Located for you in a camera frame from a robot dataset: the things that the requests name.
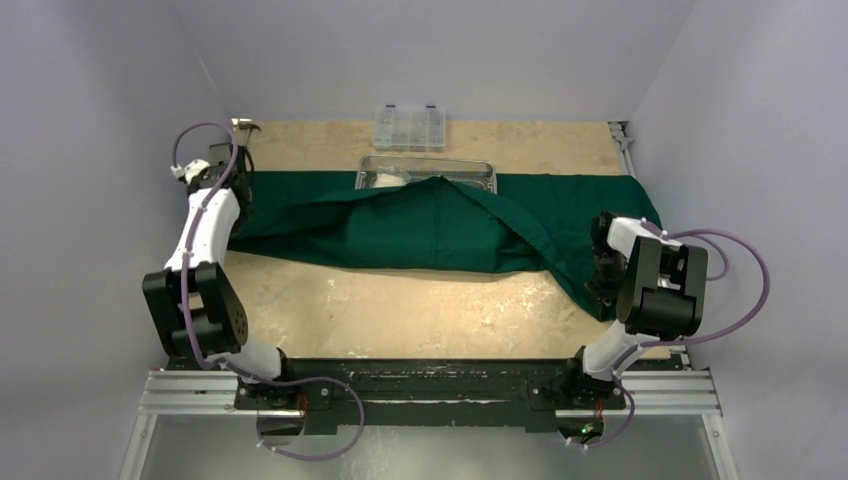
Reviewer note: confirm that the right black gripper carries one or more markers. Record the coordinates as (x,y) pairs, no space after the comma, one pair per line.
(607,277)

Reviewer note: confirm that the dark green surgical drape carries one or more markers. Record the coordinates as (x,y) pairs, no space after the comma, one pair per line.
(530,223)

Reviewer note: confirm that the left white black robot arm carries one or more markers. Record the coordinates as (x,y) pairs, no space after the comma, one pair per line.
(195,309)

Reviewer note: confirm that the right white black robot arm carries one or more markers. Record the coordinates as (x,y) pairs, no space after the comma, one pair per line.
(654,287)

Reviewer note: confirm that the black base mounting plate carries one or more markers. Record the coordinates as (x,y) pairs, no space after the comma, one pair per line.
(536,395)

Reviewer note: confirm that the left white gauze packet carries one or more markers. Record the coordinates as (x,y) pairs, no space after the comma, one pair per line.
(390,180)

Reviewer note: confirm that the clear plastic compartment box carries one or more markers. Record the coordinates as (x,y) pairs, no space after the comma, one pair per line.
(409,128)

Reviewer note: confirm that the right side aluminium rail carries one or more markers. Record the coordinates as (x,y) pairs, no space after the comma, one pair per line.
(622,142)

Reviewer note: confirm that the metal wire mesh tray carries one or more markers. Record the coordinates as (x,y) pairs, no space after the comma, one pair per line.
(475,173)

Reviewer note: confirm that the small black-handled hammer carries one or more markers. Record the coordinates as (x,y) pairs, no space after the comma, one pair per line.
(244,128)

